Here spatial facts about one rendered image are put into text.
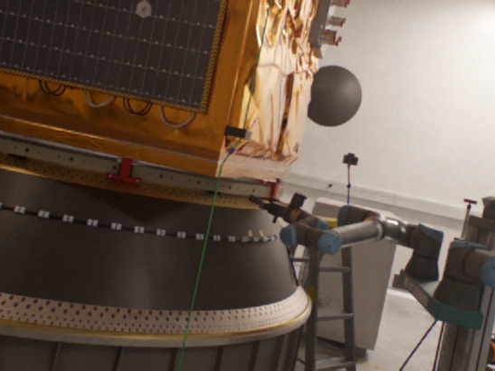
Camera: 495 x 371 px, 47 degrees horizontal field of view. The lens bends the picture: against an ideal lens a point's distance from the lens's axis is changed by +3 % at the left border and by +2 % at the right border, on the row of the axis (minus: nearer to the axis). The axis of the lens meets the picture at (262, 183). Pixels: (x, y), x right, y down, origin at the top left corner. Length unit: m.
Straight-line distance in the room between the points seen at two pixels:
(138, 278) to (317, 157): 8.11
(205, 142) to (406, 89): 8.47
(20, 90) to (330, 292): 4.58
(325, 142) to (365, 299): 4.47
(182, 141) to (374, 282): 4.48
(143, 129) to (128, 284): 0.55
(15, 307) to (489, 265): 1.54
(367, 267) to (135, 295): 4.26
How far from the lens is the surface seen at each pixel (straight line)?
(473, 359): 2.37
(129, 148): 1.88
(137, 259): 2.06
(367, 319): 6.15
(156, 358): 2.07
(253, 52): 1.85
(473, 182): 10.19
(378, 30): 10.29
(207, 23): 1.81
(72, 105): 1.97
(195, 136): 1.80
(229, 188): 2.27
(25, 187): 2.17
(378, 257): 6.03
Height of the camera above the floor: 1.83
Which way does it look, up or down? 2 degrees down
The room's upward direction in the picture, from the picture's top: 12 degrees clockwise
